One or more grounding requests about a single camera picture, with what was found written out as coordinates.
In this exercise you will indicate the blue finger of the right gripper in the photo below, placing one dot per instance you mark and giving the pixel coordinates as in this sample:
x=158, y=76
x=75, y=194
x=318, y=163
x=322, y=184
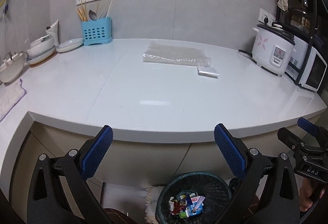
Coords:
x=307, y=124

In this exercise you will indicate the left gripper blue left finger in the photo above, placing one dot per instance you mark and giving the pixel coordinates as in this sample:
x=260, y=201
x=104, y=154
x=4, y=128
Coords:
x=93, y=151

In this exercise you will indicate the light blue plate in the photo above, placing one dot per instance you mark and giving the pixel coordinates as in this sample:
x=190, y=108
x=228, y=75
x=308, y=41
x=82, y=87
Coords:
x=69, y=45

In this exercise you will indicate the right hand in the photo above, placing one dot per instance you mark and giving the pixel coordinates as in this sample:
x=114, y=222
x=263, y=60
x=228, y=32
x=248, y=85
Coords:
x=305, y=192

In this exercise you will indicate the white rice cooker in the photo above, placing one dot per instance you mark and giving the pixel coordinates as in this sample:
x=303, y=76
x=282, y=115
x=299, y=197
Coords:
x=272, y=48

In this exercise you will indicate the white dish cloth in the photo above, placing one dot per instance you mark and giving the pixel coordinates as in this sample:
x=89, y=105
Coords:
x=11, y=96

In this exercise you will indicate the white pitcher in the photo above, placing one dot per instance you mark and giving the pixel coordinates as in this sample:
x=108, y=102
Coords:
x=53, y=30

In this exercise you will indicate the blue white milk carton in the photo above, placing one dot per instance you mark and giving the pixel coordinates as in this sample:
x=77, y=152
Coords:
x=196, y=206

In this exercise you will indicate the small clear plastic bag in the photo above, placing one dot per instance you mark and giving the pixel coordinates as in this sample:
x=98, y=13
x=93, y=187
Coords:
x=207, y=72

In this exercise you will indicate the clear bubble wrap sheet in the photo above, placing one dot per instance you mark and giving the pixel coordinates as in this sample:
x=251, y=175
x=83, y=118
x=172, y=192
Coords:
x=175, y=55

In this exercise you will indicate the white mop head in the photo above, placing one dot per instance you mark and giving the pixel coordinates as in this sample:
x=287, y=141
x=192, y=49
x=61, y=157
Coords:
x=152, y=196

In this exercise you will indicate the green mesh trash bin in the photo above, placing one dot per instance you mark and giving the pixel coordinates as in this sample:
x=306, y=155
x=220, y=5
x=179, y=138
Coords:
x=177, y=195

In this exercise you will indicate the white wall socket right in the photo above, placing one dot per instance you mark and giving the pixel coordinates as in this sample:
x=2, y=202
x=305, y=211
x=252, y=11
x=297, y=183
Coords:
x=263, y=14

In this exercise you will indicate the white microwave oven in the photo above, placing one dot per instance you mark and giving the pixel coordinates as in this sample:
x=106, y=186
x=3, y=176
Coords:
x=306, y=67

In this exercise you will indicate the black kitchen rack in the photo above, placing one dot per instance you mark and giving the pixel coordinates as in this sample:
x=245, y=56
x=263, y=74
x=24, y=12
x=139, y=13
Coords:
x=306, y=19

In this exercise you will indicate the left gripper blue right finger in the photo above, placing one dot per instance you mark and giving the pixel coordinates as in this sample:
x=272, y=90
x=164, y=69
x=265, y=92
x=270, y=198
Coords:
x=233, y=150

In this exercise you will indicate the white stacked bowls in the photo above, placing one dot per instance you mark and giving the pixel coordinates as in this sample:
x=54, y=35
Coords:
x=41, y=50

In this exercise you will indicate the blue utensil holder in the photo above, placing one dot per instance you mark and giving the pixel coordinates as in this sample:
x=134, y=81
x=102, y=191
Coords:
x=97, y=32

